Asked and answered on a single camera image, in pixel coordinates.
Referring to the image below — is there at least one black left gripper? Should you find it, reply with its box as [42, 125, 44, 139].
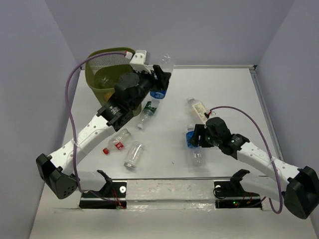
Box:
[130, 65, 170, 111]

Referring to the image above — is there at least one blue label crushed bottle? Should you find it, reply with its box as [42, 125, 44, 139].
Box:
[150, 54, 175, 108]

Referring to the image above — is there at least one blue label water bottle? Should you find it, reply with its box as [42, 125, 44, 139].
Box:
[185, 124, 206, 172]

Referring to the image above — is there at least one green label plastic bottle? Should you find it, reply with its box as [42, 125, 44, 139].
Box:
[137, 100, 160, 129]

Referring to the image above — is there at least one wide clear plastic jar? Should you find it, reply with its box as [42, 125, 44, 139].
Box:
[95, 75, 116, 89]

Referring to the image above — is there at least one orange juice bottle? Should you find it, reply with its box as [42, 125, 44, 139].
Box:
[105, 92, 113, 101]

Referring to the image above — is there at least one clear bottle metal rim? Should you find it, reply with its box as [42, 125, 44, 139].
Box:
[124, 141, 145, 170]

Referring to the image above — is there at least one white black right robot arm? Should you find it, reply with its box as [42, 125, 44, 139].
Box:
[189, 117, 319, 219]

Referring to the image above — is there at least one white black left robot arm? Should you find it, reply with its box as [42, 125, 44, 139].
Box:
[36, 65, 171, 199]

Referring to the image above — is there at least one olive green mesh bin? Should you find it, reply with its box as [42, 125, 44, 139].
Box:
[85, 47, 135, 106]

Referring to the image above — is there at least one white label square bottle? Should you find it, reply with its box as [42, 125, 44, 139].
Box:
[186, 98, 209, 124]

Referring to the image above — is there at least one red cap crushed bottle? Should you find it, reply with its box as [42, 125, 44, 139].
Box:
[103, 128, 132, 155]

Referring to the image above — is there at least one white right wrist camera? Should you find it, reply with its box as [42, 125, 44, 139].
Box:
[203, 112, 216, 124]

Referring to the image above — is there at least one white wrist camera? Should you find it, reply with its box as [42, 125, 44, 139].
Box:
[203, 112, 216, 124]
[125, 50, 151, 73]

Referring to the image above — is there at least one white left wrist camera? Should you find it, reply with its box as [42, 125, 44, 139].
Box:
[125, 50, 151, 73]

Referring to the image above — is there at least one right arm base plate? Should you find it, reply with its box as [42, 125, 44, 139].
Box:
[213, 181, 262, 209]

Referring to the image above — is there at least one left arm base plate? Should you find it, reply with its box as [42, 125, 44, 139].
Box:
[79, 180, 127, 210]

